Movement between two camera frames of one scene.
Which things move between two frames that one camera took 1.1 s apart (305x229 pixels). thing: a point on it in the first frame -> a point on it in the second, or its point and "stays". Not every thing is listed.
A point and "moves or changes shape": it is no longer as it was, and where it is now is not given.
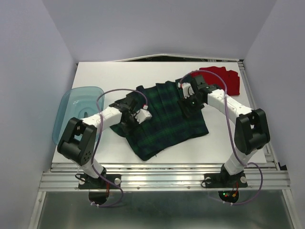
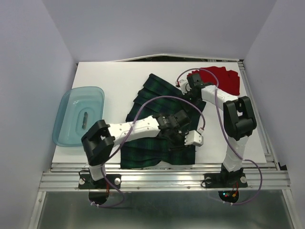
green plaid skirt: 168,125 moves or changes shape
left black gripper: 131,130 -> 171,146
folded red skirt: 228,80 stays
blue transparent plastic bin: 78,102 stays
